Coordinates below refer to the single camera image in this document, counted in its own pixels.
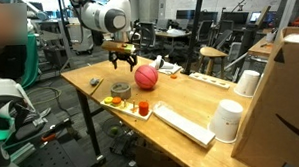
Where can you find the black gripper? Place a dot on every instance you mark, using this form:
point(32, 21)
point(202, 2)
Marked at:
point(123, 57)

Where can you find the pink rubber ball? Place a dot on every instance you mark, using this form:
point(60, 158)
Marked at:
point(146, 77)

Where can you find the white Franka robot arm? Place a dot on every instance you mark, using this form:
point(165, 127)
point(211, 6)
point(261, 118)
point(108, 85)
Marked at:
point(100, 16)

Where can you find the small green ball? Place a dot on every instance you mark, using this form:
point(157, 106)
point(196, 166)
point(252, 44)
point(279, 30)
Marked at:
point(114, 130)

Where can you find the brown cardboard box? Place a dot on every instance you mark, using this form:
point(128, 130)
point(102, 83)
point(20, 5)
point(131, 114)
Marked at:
point(155, 160)

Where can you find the large cardboard box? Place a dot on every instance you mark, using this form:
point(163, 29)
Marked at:
point(280, 99)

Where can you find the crumpled silver foil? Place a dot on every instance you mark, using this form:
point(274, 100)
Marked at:
point(94, 81)

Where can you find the yellow pencil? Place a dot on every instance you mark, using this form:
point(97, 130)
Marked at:
point(97, 87)

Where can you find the grey mesh office chair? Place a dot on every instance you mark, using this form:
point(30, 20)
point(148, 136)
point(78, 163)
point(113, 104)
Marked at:
point(148, 35)

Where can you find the white wheeled cart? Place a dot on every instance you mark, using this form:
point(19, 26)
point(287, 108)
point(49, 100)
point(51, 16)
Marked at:
point(84, 40)

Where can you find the wooden peg toy board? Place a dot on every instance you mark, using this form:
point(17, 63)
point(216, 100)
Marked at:
point(127, 109)

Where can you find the white paper sheet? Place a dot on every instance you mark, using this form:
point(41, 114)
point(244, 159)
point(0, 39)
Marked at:
point(170, 70)

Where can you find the orange plastic disc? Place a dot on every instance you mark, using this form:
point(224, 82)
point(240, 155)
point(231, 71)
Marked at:
point(173, 76)

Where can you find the black table leg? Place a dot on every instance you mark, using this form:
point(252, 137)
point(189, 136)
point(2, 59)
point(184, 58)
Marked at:
point(89, 124)

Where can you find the grey metal shelf rack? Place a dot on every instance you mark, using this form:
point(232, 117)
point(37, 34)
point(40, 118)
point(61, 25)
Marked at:
point(52, 35)

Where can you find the black metal pole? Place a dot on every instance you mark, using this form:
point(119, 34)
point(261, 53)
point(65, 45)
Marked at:
point(195, 32)

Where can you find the long white flat board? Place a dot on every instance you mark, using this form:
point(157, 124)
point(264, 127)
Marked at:
point(184, 125)

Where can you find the wooden strip with holes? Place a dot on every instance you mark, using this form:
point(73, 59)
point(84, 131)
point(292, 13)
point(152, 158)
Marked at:
point(209, 80)

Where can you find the round wooden stool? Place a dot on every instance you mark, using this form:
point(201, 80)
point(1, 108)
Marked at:
point(211, 52)

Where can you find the green cloth cover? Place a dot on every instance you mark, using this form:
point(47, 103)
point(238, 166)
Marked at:
point(32, 61)

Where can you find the white paper cup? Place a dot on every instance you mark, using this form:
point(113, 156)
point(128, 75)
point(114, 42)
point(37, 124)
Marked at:
point(226, 120)
point(247, 83)

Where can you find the person in dark clothes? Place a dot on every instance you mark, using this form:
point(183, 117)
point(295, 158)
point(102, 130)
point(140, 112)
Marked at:
point(5, 62)

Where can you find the white green plastic device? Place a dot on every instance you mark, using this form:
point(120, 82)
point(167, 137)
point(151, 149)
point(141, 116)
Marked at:
point(6, 90)

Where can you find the black computer monitor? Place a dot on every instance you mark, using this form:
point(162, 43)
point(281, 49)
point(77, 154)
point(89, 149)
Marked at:
point(235, 17)

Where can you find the wooden office desk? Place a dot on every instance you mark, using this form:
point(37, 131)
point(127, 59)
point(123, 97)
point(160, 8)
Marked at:
point(260, 49)

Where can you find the laptop with blue screen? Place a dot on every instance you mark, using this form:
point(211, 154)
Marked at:
point(257, 16)

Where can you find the white foam packing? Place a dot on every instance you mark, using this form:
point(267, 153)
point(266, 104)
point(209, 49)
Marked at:
point(296, 38)

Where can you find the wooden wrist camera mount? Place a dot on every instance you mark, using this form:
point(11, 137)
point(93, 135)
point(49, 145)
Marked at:
point(116, 47)

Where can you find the grey duct tape roll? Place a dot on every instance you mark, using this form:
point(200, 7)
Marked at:
point(120, 95)

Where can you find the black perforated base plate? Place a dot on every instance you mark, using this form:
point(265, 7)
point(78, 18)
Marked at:
point(58, 156)

